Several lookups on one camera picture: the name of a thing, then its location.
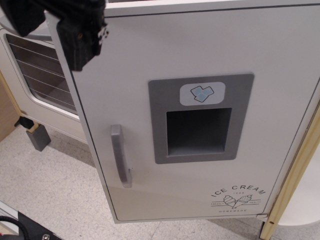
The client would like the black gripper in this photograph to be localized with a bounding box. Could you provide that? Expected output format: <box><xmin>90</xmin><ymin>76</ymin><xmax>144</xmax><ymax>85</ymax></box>
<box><xmin>0</xmin><ymin>0</ymin><xmax>109</xmax><ymax>72</ymax></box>

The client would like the grey kitchen leg block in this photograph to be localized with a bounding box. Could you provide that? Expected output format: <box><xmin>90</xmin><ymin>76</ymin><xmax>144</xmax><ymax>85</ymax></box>
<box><xmin>26</xmin><ymin>125</ymin><xmax>52</xmax><ymax>152</ymax></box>

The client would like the left wooden frame post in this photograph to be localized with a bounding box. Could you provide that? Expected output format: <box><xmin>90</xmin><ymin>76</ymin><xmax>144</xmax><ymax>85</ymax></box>
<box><xmin>0</xmin><ymin>72</ymin><xmax>39</xmax><ymax>134</ymax></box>

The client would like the grey fridge door handle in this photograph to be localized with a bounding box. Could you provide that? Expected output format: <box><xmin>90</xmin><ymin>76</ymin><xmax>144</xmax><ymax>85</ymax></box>
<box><xmin>110</xmin><ymin>124</ymin><xmax>133</xmax><ymax>188</ymax></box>

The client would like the grey ice dispenser panel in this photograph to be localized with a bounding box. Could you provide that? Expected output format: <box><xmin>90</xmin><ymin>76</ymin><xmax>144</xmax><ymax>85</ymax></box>
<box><xmin>148</xmin><ymin>72</ymin><xmax>255</xmax><ymax>164</ymax></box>

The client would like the white oven door with window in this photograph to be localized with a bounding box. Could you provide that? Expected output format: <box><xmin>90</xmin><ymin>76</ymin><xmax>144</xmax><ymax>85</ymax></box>
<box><xmin>0</xmin><ymin>26</ymin><xmax>87</xmax><ymax>143</ymax></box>

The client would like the white toy kitchen cabinet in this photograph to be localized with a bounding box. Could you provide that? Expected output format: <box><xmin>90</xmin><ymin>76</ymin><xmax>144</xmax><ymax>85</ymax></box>
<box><xmin>0</xmin><ymin>0</ymin><xmax>320</xmax><ymax>221</ymax></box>

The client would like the grey oven door handle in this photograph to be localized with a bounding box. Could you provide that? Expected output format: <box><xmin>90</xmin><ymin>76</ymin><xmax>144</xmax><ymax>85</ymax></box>
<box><xmin>0</xmin><ymin>16</ymin><xmax>52</xmax><ymax>42</ymax></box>

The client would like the light wooden frame post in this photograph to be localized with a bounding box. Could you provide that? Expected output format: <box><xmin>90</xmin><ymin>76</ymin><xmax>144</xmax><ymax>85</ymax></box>
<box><xmin>259</xmin><ymin>105</ymin><xmax>320</xmax><ymax>240</ymax></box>

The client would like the black and red cable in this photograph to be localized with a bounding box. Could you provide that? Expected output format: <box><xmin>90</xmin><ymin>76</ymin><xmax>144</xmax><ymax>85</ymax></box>
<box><xmin>0</xmin><ymin>214</ymin><xmax>28</xmax><ymax>240</ymax></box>

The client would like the aluminium rail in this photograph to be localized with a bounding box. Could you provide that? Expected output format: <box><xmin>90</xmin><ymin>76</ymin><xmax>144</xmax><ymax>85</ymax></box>
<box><xmin>0</xmin><ymin>201</ymin><xmax>19</xmax><ymax>235</ymax></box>

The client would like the black base plate with screw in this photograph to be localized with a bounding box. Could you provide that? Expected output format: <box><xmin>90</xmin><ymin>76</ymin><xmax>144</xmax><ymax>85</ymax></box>
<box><xmin>17</xmin><ymin>212</ymin><xmax>62</xmax><ymax>240</ymax></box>

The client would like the white toy fridge door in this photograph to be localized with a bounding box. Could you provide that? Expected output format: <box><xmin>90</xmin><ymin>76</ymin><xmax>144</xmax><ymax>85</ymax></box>
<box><xmin>44</xmin><ymin>0</ymin><xmax>320</xmax><ymax>225</ymax></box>

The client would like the black clamp bracket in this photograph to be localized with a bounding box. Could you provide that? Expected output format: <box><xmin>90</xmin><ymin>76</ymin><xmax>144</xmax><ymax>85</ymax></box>
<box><xmin>14</xmin><ymin>116</ymin><xmax>34</xmax><ymax>130</ymax></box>

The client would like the white round object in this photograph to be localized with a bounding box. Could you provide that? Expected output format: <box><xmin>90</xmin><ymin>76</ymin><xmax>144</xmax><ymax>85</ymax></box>
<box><xmin>278</xmin><ymin>147</ymin><xmax>320</xmax><ymax>227</ymax></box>

